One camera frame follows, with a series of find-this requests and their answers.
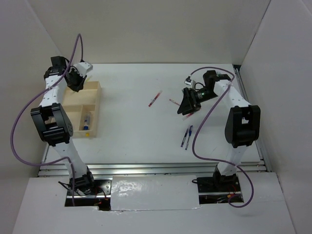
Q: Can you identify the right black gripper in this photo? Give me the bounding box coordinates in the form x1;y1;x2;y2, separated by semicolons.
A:
177;87;218;115

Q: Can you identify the red pen with clear barrel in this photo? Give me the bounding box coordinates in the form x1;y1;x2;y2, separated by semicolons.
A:
148;90;162;107

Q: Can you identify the blue cap glue bottle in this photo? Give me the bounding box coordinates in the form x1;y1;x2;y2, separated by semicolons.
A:
82;112;92;131

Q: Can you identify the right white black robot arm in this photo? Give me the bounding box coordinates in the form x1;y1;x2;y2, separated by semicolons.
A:
177;67;261;191

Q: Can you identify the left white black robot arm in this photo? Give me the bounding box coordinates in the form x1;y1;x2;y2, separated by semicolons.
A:
30;56;96;195

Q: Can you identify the cream compartment organizer tray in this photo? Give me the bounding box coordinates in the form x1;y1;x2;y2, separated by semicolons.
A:
52;81;102;138

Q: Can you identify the right blue pen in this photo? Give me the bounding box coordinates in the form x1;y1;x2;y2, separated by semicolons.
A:
185;125;193;150

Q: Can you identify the blue pen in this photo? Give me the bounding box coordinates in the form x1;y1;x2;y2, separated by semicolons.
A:
185;125;193;150
180;127;190;148

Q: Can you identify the left blue pen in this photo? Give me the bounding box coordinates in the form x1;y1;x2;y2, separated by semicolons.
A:
180;127;190;148

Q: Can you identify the white foil cover sheet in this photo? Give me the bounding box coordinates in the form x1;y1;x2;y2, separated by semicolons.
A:
111;175;200;211

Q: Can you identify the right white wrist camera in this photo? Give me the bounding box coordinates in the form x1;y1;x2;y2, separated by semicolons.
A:
184;75;195;89

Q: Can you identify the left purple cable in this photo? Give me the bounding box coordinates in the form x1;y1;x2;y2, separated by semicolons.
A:
11;33;86;205

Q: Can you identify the purple cable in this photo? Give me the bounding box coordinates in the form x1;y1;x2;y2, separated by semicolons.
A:
11;33;86;205
189;66;256;208

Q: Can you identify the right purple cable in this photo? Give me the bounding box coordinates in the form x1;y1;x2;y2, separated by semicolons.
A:
189;66;256;208

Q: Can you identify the aluminium front rail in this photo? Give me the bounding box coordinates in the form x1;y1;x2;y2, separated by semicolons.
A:
38;160;267;177

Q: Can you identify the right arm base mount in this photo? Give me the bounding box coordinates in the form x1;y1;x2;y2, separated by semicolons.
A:
192;172;243;204

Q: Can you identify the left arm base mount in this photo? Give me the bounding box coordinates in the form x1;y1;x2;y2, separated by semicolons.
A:
58;179;112;211

